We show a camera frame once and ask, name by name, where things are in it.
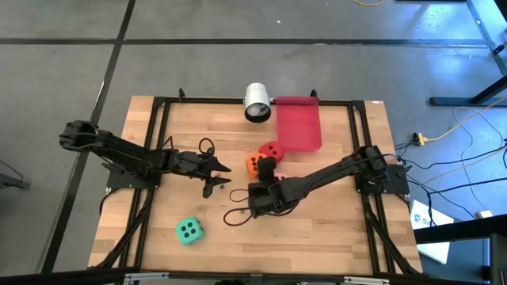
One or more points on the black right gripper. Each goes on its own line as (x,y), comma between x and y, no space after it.
(267,200)

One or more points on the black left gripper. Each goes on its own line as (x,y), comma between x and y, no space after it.
(192,164)

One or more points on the large pink foam die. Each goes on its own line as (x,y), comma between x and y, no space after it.
(281,176)

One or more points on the large orange foam die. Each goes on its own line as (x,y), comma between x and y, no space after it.
(252,164)

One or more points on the large red foam die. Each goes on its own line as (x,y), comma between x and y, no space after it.
(273,150)

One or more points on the large teal foam die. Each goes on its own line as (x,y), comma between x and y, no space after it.
(190,231)

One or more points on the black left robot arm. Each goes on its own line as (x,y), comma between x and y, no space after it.
(119,148)

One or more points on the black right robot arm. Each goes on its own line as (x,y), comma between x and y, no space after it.
(328,174)

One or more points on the red translucent plastic bin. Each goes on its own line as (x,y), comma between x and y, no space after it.
(297,126)

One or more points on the yellow power strip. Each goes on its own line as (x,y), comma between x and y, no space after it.
(419,138)

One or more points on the white box with blue logo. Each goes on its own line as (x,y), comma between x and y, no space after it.
(424,215)

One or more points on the black desk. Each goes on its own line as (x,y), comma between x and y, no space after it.
(455,231)

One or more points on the black table leg stand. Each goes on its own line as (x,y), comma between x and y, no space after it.
(455,101)

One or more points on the white power adapter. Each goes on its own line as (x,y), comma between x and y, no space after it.
(484,214)

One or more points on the black aluminium table frame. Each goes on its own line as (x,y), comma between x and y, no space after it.
(198,100)

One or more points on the black camera mounting beam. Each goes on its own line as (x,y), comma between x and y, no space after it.
(59,277)

